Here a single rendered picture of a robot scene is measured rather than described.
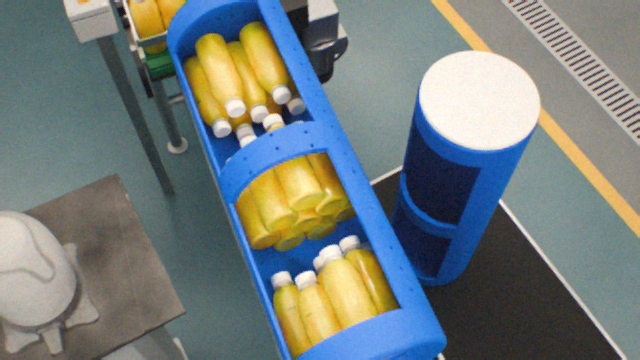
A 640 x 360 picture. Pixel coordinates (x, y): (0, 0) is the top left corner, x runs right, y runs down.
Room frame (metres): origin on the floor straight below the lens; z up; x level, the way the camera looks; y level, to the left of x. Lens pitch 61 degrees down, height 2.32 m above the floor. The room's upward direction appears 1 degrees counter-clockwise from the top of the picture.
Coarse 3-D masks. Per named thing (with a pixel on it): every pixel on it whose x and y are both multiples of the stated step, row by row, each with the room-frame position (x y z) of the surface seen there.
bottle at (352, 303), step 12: (324, 264) 0.46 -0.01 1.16; (336, 264) 0.45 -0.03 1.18; (348, 264) 0.45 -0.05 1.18; (324, 276) 0.43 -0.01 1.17; (336, 276) 0.42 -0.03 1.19; (348, 276) 0.42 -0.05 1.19; (360, 276) 0.43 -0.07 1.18; (336, 288) 0.40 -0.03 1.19; (348, 288) 0.40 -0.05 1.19; (360, 288) 0.40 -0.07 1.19; (336, 300) 0.38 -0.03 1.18; (348, 300) 0.38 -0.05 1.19; (360, 300) 0.38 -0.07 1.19; (372, 300) 0.39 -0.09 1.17; (336, 312) 0.37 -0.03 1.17; (348, 312) 0.36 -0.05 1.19; (360, 312) 0.36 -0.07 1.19; (372, 312) 0.36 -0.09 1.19; (348, 324) 0.34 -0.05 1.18
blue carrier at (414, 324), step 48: (192, 0) 1.05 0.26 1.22; (240, 0) 1.04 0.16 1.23; (192, 48) 1.05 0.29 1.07; (288, 48) 0.93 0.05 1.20; (192, 96) 0.86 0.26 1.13; (240, 144) 0.84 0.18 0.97; (288, 144) 0.67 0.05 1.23; (336, 144) 0.69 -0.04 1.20; (240, 192) 0.61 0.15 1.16; (240, 240) 0.53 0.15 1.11; (336, 240) 0.59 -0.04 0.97; (384, 240) 0.49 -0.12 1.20; (336, 336) 0.31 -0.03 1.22; (384, 336) 0.30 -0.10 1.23; (432, 336) 0.31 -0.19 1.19
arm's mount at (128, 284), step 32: (96, 192) 0.69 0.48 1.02; (64, 224) 0.62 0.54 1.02; (96, 224) 0.62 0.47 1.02; (128, 224) 0.62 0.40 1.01; (96, 256) 0.54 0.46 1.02; (128, 256) 0.54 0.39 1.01; (96, 288) 0.47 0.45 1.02; (128, 288) 0.47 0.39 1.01; (160, 288) 0.47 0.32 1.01; (0, 320) 0.40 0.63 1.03; (128, 320) 0.41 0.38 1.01; (160, 320) 0.41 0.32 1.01; (0, 352) 0.34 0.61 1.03; (32, 352) 0.34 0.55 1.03; (64, 352) 0.34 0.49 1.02; (96, 352) 0.34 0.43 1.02
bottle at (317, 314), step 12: (300, 288) 0.43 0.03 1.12; (312, 288) 0.42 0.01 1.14; (324, 288) 0.42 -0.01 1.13; (300, 300) 0.40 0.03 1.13; (312, 300) 0.40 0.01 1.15; (324, 300) 0.40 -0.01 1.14; (300, 312) 0.38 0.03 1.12; (312, 312) 0.37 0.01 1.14; (324, 312) 0.37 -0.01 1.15; (312, 324) 0.35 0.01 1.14; (324, 324) 0.35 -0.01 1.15; (336, 324) 0.35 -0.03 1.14; (312, 336) 0.33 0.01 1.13; (324, 336) 0.33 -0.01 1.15
